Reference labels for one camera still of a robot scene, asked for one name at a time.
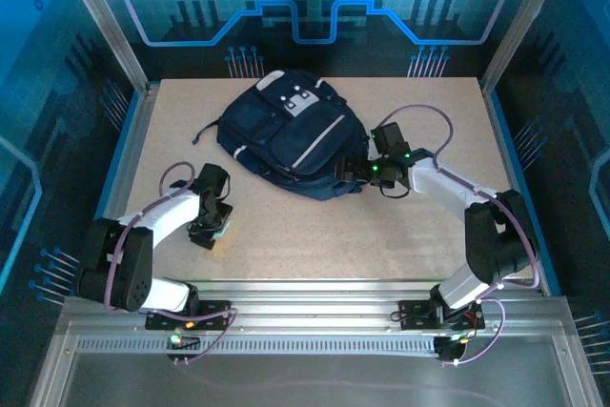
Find light teal square note pad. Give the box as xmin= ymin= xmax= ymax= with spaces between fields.
xmin=213 ymin=216 xmax=234 ymax=242

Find navy blue student backpack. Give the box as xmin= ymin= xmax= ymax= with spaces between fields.
xmin=193 ymin=69 xmax=373 ymax=202

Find small black controller with LED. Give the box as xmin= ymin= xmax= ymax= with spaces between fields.
xmin=165 ymin=333 xmax=202 ymax=354
xmin=435 ymin=335 xmax=467 ymax=364

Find aluminium front beam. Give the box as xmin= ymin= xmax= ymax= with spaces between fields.
xmin=54 ymin=277 xmax=580 ymax=337

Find steel sheet panel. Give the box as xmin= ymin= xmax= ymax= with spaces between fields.
xmin=28 ymin=330 xmax=604 ymax=407

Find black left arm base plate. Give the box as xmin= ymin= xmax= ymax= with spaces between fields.
xmin=145 ymin=299 xmax=233 ymax=332

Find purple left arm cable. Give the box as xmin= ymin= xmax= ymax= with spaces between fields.
xmin=103 ymin=161 xmax=239 ymax=366

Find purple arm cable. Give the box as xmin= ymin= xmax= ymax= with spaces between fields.
xmin=103 ymin=161 xmax=239 ymax=366
xmin=380 ymin=104 xmax=542 ymax=368

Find aluminium side rail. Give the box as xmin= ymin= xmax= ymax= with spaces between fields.
xmin=79 ymin=85 xmax=161 ymax=296
xmin=479 ymin=82 xmax=563 ymax=296

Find slotted grey cable duct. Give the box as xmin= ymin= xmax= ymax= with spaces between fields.
xmin=74 ymin=336 xmax=442 ymax=356

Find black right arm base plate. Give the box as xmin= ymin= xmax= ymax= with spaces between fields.
xmin=398 ymin=299 xmax=486 ymax=331

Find aluminium frame post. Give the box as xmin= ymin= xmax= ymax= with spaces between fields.
xmin=479 ymin=0 xmax=573 ymax=93
xmin=51 ymin=0 xmax=153 ymax=93

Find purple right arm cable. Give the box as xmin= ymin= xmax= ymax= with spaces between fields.
xmin=380 ymin=104 xmax=542 ymax=368

